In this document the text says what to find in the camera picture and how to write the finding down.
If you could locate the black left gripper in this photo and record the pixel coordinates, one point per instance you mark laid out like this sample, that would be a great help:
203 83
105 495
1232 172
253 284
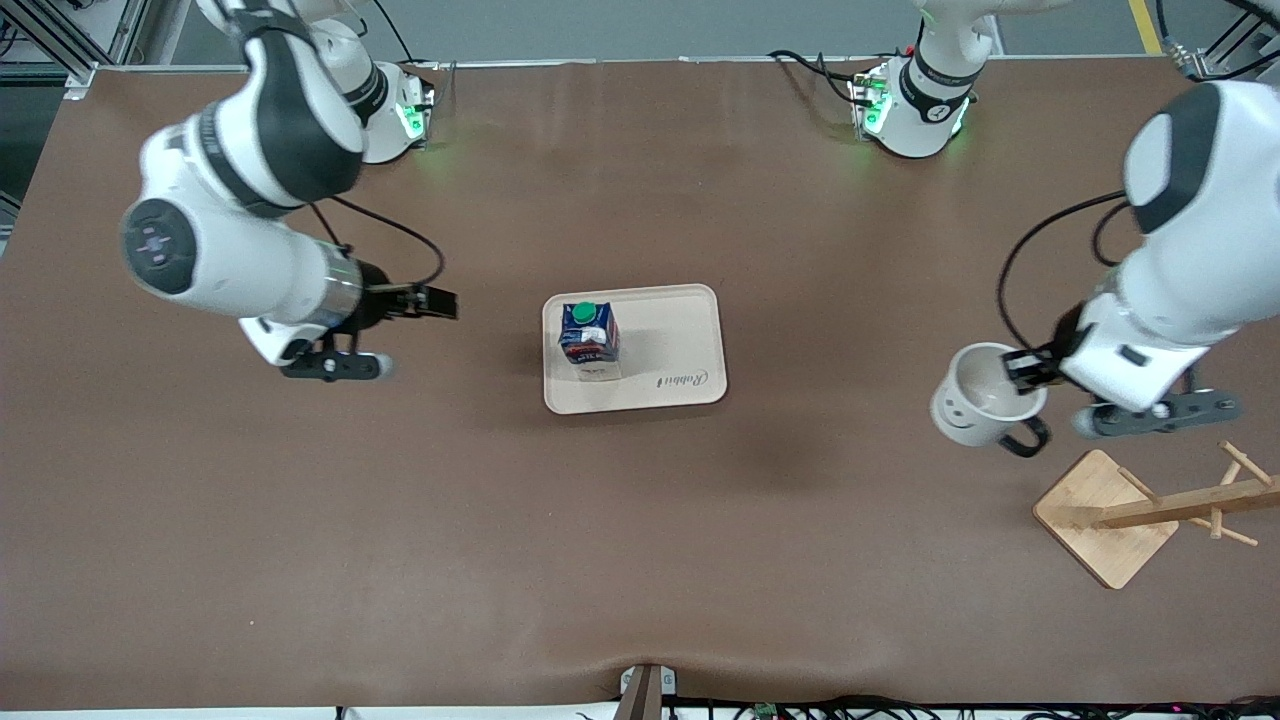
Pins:
1062 344

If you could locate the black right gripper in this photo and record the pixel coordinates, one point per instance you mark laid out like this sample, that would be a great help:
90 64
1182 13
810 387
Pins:
377 304

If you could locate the white smiley mug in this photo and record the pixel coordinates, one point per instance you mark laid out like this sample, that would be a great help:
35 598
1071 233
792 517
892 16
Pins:
965 415

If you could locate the blue milk carton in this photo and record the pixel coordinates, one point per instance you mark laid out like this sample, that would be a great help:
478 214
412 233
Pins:
590 342

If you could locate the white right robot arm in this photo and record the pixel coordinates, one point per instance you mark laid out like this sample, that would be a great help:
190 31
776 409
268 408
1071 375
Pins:
250 240

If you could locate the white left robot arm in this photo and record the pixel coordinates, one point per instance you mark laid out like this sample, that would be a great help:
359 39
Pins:
1190 270

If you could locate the wooden cup rack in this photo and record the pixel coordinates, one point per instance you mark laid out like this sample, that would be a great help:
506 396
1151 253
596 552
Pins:
1105 520

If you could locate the cream plastic tray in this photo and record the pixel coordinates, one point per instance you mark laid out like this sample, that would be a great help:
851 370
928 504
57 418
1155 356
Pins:
665 340

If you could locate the small green circuit board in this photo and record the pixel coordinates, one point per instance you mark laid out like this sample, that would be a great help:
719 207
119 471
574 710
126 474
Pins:
767 711

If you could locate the aluminium frame profile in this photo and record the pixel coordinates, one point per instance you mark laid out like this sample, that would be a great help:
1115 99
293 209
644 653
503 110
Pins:
1225 50
60 40

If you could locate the camera mount post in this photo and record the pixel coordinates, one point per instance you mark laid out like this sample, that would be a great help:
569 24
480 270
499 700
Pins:
645 692

